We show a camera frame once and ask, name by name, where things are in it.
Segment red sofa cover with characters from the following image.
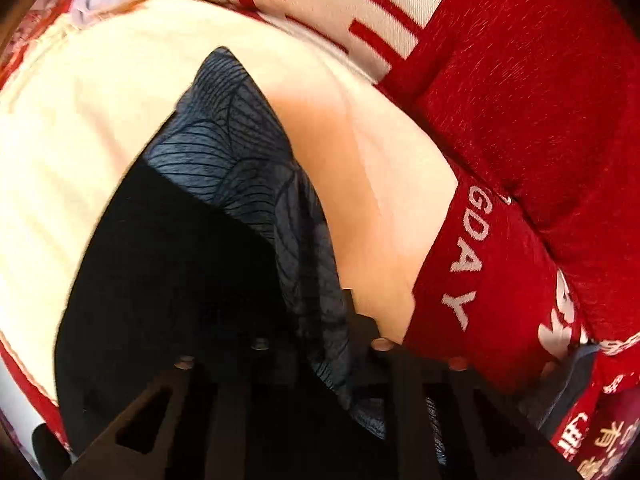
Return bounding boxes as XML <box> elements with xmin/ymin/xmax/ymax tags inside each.
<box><xmin>1</xmin><ymin>0</ymin><xmax>639</xmax><ymax>479</ymax></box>

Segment black pants with patterned waistband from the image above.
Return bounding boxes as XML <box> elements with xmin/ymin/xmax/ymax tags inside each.
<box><xmin>53</xmin><ymin>45</ymin><xmax>449</xmax><ymax>466</ymax></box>

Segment red cushion with gold characters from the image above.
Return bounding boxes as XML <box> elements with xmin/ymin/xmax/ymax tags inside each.
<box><xmin>551</xmin><ymin>388</ymin><xmax>639</xmax><ymax>479</ymax></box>

